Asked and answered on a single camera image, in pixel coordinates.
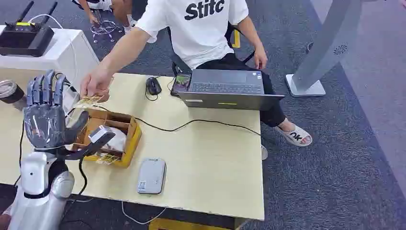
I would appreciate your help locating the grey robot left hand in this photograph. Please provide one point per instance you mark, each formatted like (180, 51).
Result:
(42, 122)

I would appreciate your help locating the person's right hand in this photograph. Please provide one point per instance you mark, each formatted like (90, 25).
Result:
(96, 82)

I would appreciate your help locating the person's left hand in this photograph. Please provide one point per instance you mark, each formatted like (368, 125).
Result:
(260, 58)

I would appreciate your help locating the stack of cards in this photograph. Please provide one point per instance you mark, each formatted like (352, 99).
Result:
(87, 101)

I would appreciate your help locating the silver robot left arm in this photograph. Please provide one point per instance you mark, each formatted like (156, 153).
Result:
(36, 177)

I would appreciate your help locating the black office chair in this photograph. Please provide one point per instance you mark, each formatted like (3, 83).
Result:
(236, 39)

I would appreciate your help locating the white cabinet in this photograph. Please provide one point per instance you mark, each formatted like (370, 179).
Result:
(68, 52)

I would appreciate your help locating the dark cup with pale lid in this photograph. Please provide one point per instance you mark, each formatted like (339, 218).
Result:
(11, 93)

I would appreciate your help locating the grey laptop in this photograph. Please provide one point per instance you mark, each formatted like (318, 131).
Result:
(228, 95)

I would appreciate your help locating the chrome stool base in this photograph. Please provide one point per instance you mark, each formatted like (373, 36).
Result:
(104, 28)

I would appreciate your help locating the black computer mouse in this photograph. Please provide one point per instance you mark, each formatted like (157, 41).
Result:
(153, 85)

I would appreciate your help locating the white wrapper in box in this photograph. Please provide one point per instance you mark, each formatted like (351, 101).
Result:
(118, 141)

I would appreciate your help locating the grey stand with white base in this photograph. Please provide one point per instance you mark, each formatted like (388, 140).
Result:
(326, 44)

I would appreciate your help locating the wooden card box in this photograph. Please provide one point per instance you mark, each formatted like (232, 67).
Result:
(131, 143)

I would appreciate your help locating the cards lying in box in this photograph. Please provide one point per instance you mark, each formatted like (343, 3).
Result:
(107, 159)

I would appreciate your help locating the person on stool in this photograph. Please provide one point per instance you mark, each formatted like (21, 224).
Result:
(119, 9)

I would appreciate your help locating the phone with colourful screen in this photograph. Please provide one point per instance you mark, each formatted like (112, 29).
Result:
(182, 83)

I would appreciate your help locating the black router with antennas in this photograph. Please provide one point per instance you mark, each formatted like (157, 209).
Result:
(25, 39)

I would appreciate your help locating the white sandal with print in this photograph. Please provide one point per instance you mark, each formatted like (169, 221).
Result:
(296, 136)

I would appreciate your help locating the flat grey card reader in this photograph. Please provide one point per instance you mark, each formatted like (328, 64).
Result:
(151, 176)

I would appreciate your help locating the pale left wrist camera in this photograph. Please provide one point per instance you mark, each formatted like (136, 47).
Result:
(101, 133)

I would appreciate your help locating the yellow frame under desk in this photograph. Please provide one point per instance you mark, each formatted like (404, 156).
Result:
(177, 225)

